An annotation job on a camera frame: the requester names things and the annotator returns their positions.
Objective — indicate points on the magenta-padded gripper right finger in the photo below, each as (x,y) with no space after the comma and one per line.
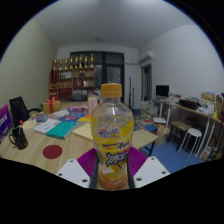
(151,170)

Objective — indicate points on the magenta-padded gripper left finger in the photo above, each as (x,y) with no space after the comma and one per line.
(74,171)

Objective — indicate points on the yellow-capped orange drink bottle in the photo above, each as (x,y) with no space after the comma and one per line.
(111,133)

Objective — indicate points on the flat round red coaster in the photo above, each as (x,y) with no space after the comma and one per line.
(52,151)

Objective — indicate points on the pale yellow envelope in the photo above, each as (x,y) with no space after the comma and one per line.
(84,131)

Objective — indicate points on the teal book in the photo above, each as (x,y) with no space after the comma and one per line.
(61,130)

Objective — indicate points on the brown wooden stool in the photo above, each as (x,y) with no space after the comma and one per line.
(180,126)

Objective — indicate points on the white booklet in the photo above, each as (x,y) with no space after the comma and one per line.
(46,126)

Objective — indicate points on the white round stool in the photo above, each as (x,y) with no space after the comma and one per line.
(193,133)

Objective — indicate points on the black mug with coloured dots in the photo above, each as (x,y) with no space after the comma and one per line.
(20,139)

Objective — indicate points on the blue printed magazine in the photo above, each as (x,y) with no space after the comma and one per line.
(41,117)

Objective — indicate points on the pink flower bouquet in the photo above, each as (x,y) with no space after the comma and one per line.
(78,108)

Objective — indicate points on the tan notepad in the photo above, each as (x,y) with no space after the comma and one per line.
(29,124)

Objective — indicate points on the yellow gift box red ribbon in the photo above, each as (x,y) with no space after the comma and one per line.
(51,106)

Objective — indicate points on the small standing card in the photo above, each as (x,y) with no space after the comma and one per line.
(92,103)

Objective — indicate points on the red-ball stirrer stick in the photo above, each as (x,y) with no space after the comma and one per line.
(21,123)

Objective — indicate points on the long cluttered side desk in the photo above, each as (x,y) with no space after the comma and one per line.
(196,111)

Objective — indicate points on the computer monitor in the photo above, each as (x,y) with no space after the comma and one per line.
(162,90)

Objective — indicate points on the black office chair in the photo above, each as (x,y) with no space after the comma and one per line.
(18,110)

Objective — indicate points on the purple sign board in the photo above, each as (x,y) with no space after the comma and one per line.
(4,120)

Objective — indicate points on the wooden shelf unit with trophies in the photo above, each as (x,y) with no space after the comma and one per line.
(75,80)

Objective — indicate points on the dark framed glass door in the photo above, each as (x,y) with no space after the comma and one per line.
(110,71)

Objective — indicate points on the white air conditioner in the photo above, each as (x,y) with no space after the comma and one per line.
(146,56)

